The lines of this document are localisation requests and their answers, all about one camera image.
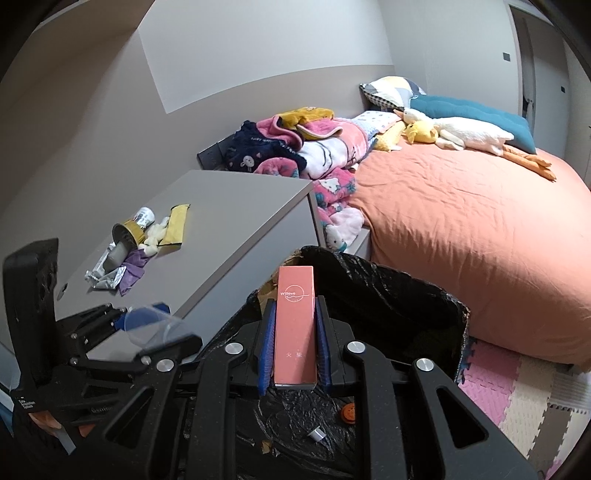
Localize clear plastic cup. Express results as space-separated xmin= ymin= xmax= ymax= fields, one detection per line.
xmin=124 ymin=305 xmax=186 ymax=352

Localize purple wrapper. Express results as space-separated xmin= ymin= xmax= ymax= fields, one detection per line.
xmin=117 ymin=249 xmax=151 ymax=296

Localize light pink plush toy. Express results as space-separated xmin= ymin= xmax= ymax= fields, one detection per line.
xmin=322 ymin=208 xmax=366 ymax=253

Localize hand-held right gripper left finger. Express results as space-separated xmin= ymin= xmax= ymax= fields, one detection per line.
xmin=102 ymin=304 xmax=278 ymax=480

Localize white dotted pillow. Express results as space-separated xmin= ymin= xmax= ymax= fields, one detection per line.
xmin=353 ymin=110 xmax=403 ymax=139

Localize yellow packet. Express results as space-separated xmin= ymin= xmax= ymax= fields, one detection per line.
xmin=159 ymin=203 xmax=191 ymax=253

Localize white tissue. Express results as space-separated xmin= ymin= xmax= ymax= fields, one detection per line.
xmin=139 ymin=217 xmax=171 ymax=254

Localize yellow foil cup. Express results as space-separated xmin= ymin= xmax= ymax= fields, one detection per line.
xmin=112 ymin=220 xmax=146 ymax=250

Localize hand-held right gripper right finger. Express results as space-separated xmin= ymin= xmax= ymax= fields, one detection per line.
xmin=314 ymin=296 xmax=539 ymax=480

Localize black-lined trash bin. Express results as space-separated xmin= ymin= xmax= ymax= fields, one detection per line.
xmin=185 ymin=244 xmax=472 ymax=480

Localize pastel foam floor mat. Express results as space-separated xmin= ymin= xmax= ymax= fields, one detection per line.
xmin=457 ymin=337 xmax=591 ymax=480

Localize pink clothing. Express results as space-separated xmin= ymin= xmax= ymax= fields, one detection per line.
xmin=252 ymin=115 xmax=376 ymax=234

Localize pink cardboard box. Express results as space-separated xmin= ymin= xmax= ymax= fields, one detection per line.
xmin=273 ymin=265 xmax=318 ymax=387

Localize yellow duck plush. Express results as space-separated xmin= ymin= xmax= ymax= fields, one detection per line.
xmin=401 ymin=121 xmax=439 ymax=145

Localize white goose plush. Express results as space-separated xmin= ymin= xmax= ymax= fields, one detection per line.
xmin=393 ymin=108 xmax=557 ymax=182

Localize patchwork pillow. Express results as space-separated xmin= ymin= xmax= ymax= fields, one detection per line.
xmin=359 ymin=76 xmax=428 ymax=112

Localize navy printed garment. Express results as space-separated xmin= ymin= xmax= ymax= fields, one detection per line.
xmin=225 ymin=120 xmax=308 ymax=179

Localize silver foil wrapper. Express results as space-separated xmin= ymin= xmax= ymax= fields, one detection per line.
xmin=95 ymin=244 xmax=130 ymax=278
xmin=84 ymin=267 xmax=127 ymax=291

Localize grey door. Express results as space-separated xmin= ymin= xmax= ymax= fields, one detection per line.
xmin=507 ymin=4 xmax=540 ymax=121

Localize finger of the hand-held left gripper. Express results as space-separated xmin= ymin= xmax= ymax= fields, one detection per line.
xmin=55 ymin=301 xmax=170 ymax=357
xmin=69 ymin=333 xmax=204 ymax=386

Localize yellow cloth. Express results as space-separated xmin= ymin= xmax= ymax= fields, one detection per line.
xmin=276 ymin=107 xmax=336 ymax=142

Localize bed with orange sheet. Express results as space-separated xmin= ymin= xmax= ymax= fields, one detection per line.
xmin=348 ymin=138 xmax=591 ymax=366

